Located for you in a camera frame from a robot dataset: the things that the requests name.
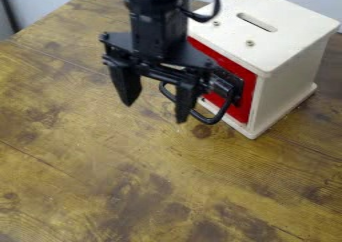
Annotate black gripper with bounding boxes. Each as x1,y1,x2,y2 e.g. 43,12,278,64
98,12,221,125

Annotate black metal drawer handle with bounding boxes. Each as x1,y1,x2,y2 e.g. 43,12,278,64
158,65,246,126

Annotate red wooden drawer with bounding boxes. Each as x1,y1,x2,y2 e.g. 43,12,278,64
189,37,257,123

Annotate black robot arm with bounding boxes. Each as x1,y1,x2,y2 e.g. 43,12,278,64
100,0,214,123

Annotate white wooden box cabinet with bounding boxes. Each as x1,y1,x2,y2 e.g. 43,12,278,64
189,0,340,139

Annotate dark pole at left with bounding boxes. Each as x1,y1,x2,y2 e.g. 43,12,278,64
2,0,20,33

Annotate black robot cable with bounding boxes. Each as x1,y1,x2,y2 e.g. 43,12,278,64
178,0,222,24

